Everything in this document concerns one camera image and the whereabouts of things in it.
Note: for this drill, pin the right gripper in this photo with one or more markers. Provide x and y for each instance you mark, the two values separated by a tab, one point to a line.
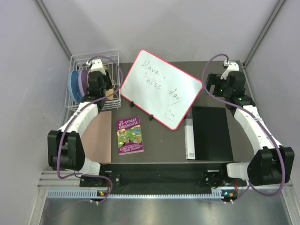
214	79

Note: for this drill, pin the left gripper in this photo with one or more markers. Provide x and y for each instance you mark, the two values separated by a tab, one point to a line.
107	78

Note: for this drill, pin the purple plate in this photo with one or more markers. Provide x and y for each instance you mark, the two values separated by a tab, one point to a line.
83	81

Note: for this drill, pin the blue plate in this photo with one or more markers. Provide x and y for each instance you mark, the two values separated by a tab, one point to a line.
73	86

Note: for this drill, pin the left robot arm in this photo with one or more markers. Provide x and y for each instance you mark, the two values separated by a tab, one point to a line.
65	147

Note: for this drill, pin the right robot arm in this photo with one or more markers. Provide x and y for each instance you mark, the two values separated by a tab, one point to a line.
271	159

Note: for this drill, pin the pink paper sheet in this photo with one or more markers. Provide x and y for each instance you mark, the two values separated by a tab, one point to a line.
97	138

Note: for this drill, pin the black clip file folder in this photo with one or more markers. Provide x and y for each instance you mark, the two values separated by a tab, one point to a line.
207	135

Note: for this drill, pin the pink framed whiteboard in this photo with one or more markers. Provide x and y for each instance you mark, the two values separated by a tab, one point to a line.
160	89

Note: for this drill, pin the purple treehouse book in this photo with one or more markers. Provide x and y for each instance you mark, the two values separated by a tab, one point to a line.
129	136

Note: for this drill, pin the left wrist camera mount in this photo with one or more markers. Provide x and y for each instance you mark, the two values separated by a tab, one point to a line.
96	65

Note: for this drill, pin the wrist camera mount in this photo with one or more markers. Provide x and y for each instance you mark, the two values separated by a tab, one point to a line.
229	66
96	65

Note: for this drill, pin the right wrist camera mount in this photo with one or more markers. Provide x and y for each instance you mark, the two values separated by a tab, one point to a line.
229	66

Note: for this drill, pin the white wire dish rack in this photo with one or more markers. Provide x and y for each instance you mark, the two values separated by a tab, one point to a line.
78	62

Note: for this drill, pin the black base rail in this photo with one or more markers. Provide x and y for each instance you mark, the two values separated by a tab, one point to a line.
201	174

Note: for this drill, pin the grey cable duct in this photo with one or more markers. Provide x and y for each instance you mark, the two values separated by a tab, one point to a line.
96	194

